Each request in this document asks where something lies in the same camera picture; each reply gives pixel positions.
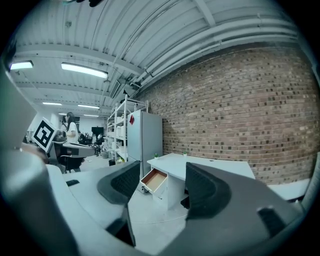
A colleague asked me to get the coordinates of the grey refrigerator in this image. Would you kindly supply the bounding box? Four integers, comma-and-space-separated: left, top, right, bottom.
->
126, 110, 164, 176

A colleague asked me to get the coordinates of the white cabinet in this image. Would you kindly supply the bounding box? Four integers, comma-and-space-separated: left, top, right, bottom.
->
267, 177, 312, 202

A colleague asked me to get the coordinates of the white desk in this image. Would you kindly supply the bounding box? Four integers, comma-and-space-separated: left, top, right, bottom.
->
146, 152, 256, 211

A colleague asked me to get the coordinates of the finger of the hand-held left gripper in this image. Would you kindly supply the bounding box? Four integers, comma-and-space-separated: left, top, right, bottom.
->
62, 142, 98, 158

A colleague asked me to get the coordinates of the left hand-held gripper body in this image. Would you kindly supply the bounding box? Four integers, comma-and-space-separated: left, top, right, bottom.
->
31, 116, 66, 174

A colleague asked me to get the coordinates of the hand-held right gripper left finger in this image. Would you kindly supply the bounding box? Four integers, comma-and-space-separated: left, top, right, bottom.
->
46, 160, 141, 248

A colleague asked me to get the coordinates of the wooden box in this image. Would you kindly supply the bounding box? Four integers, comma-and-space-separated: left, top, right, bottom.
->
139, 167, 169, 195

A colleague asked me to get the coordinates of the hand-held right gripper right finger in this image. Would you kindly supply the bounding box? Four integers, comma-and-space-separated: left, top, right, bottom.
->
174, 161, 305, 254

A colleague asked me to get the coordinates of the white shelving rack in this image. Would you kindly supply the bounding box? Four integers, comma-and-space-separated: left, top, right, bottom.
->
106, 94, 149, 163

